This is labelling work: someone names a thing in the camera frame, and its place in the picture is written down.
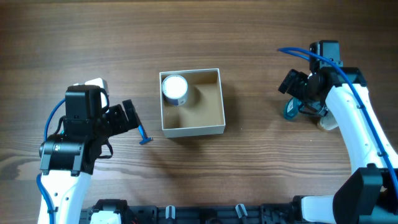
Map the white lotion tube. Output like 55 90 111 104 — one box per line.
317 111 338 131

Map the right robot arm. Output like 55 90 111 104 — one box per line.
279 67 397 223

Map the blue mouthwash bottle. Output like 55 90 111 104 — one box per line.
284 97 302 120

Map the white cotton swab jar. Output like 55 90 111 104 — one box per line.
161 75 188 106

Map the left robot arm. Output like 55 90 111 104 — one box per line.
37 85 139 223

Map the white cardboard box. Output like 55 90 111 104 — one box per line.
159 68 226 138

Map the blue disposable razor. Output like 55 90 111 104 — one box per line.
138 124 153 145

